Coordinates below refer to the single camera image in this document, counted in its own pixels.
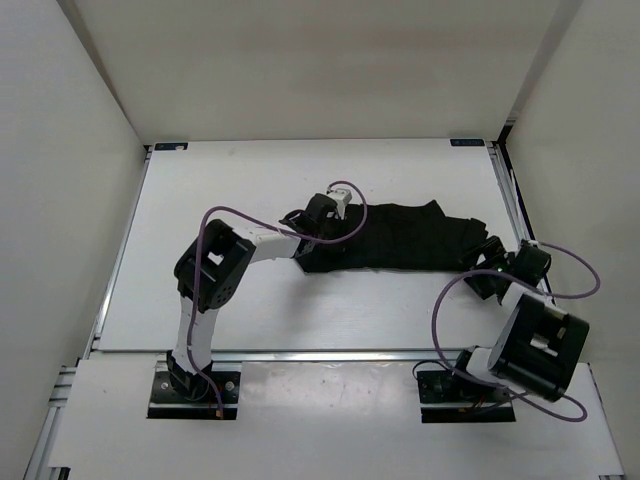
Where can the aluminium front rail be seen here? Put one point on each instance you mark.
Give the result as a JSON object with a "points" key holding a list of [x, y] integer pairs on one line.
{"points": [[325, 356]]}

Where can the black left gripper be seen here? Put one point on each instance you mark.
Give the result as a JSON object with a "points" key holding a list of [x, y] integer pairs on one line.
{"points": [[335, 219]]}

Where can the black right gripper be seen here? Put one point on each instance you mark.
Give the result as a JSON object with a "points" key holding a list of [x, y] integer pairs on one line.
{"points": [[495, 252]]}

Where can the blue corner label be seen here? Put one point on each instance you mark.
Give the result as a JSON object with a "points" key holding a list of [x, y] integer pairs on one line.
{"points": [[466, 142], [171, 146]]}

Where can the aluminium rail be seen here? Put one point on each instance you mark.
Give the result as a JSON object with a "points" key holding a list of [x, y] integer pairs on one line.
{"points": [[325, 356], [508, 186]]}

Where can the black skirt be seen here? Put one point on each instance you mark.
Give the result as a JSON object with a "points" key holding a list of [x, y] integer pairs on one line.
{"points": [[399, 237]]}

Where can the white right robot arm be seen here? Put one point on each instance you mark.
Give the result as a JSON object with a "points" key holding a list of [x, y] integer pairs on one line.
{"points": [[540, 345]]}

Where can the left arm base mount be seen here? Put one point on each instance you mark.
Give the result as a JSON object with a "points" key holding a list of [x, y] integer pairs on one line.
{"points": [[169, 400]]}

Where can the blue right corner label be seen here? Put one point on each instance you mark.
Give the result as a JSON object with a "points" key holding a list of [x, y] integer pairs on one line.
{"points": [[466, 142]]}

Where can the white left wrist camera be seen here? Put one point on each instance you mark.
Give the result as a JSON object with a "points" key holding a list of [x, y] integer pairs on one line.
{"points": [[342, 197]]}

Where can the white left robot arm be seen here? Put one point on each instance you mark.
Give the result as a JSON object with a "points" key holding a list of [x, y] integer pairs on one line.
{"points": [[211, 269]]}

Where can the aluminium right side rail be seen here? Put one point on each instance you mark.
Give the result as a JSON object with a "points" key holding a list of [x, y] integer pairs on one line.
{"points": [[508, 186]]}

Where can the white front cover panel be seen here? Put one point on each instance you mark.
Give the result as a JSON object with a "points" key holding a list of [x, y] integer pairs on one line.
{"points": [[316, 421]]}

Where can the blue left corner label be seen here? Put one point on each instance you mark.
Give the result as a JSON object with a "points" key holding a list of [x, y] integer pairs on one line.
{"points": [[171, 146]]}

